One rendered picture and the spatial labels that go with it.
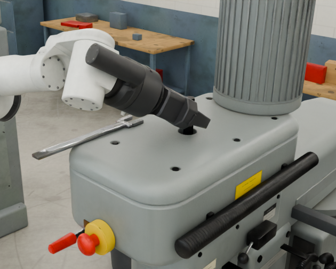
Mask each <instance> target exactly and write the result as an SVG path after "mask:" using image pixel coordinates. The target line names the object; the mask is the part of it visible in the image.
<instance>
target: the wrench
mask: <svg viewBox="0 0 336 269"><path fill-rule="evenodd" d="M130 120H132V115H128V116H125V117H122V118H120V119H118V120H116V121H115V123H114V124H111V125H108V126H106V127H103V128H101V129H97V130H95V131H92V132H89V133H87V134H84V135H81V136H79V137H76V138H73V139H71V140H67V141H65V142H62V143H60V144H57V145H54V146H51V147H49V148H46V149H43V150H41V151H38V152H36V153H32V157H33V158H35V159H37V160H41V159H44V158H46V157H49V156H51V155H54V154H56V153H59V152H62V151H65V150H67V149H70V148H72V147H75V146H77V145H80V144H83V143H85V142H88V141H90V140H93V139H95V138H98V137H101V136H104V135H106V134H109V133H111V132H114V131H116V130H119V129H122V128H124V127H126V128H131V127H135V126H137V125H140V124H143V120H142V119H138V120H135V121H132V122H130V123H129V122H127V121H130Z"/></svg>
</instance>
